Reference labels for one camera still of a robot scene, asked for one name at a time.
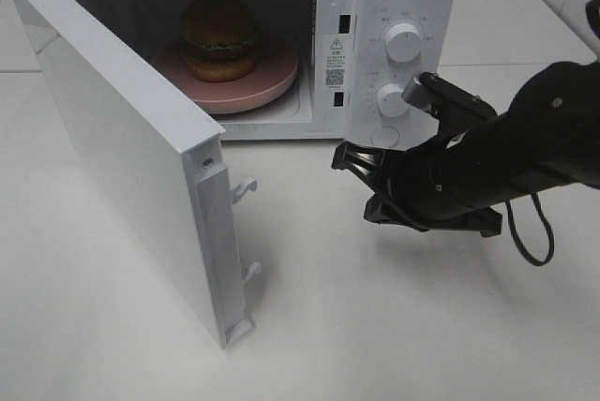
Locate glass microwave turntable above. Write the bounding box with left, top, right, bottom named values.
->
left=212, top=68, right=305, bottom=123

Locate toy burger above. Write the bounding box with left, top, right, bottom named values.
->
left=179, top=0, right=261, bottom=82

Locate round white door button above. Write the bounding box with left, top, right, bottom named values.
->
left=370, top=126, right=399, bottom=148

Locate white microwave oven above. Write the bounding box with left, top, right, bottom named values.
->
left=75, top=0, right=453, bottom=148

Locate white dial knob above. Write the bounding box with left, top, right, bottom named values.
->
left=375, top=83, right=409, bottom=118
left=383, top=21, right=423, bottom=63

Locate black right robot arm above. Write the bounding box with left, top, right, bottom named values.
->
left=332, top=62, right=599, bottom=236

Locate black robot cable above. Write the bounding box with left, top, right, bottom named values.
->
left=503, top=0, right=600, bottom=267

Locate white microwave door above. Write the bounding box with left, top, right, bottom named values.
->
left=14, top=0, right=260, bottom=348

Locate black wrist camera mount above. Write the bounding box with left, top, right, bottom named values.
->
left=402, top=72, right=498, bottom=139

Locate pink round plate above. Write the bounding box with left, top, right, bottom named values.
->
left=151, top=36, right=299, bottom=114

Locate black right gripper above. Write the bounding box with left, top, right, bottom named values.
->
left=331, top=141, right=469, bottom=231

